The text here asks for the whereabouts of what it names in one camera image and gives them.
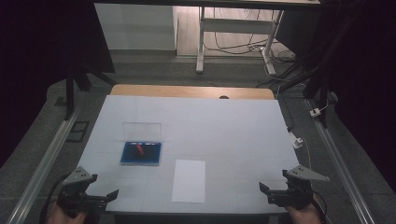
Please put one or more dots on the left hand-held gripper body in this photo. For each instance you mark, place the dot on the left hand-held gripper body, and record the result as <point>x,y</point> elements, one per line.
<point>76,199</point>

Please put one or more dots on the white desk frame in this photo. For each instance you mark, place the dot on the white desk frame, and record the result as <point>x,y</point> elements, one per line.
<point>236,26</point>

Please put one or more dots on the black floor frame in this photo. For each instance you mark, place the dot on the black floor frame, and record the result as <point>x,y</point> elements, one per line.
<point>77,131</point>

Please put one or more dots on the black curtain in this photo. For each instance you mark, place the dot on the black curtain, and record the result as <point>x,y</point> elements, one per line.
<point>37,62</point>
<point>364,77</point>

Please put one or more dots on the white cabinet panel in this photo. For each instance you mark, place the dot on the white cabinet panel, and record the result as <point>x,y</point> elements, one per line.
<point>137,26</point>

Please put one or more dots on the white power adapter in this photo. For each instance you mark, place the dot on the white power adapter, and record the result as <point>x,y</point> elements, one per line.
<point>296,141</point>

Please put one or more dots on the white plug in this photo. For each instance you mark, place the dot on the white plug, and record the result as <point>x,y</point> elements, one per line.
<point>315,112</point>

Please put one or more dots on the aluminium rail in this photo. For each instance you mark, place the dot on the aluminium rail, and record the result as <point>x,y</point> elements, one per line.
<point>339,168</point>
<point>40,165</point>

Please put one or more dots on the blue ink pad box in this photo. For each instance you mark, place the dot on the blue ink pad box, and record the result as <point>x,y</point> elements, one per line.
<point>141,154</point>

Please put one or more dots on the red stamp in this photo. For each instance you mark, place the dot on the red stamp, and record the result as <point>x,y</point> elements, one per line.
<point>140,151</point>

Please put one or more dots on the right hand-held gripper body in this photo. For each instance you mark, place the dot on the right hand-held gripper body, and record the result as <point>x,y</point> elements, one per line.
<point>292,197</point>

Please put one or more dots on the black metal stand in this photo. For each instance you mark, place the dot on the black metal stand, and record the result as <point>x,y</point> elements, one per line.
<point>70,93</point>
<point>320,93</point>

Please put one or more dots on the white paper sheet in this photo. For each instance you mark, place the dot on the white paper sheet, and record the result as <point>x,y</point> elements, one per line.
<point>188,182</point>

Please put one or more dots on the person's left hand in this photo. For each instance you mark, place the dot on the person's left hand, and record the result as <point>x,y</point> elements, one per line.
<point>63,217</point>

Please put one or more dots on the person's right hand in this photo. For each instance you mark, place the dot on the person's right hand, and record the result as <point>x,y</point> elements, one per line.
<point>303,216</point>

